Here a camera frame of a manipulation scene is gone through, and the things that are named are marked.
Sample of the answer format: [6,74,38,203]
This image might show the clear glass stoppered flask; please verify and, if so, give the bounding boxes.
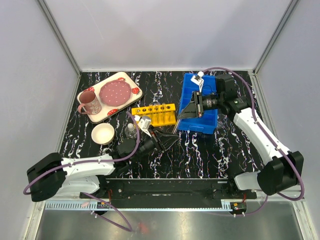
[124,123,138,139]

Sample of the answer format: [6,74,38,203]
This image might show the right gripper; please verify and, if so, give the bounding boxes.
[177,90,224,120]

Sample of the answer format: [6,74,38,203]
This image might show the beige ceramic mortar bowl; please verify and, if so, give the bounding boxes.
[91,123,115,145]

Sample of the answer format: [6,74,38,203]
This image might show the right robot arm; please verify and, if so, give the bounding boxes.
[178,71,305,201]

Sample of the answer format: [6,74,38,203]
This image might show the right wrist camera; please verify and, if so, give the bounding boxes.
[190,71,204,93]

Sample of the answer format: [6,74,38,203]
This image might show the pink mug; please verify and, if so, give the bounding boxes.
[77,90,102,115]

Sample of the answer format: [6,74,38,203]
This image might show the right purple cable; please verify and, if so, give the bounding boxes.
[199,66,306,217]

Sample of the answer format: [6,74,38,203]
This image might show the blue divided plastic bin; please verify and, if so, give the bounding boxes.
[177,73,218,135]

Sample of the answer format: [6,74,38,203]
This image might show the yellow test tube rack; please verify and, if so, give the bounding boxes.
[131,103,177,127]

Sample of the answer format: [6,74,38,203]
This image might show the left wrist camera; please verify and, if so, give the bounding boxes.
[136,115,152,137]

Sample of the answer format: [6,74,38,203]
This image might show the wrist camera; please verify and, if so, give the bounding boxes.
[190,71,204,93]
[136,115,152,137]

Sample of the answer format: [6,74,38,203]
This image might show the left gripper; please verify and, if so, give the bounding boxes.
[130,125,180,163]

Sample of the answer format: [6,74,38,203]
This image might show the pink polka dot plate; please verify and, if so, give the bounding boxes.
[99,80,131,107]

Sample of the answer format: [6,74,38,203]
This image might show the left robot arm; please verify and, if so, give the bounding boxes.
[23,126,179,203]

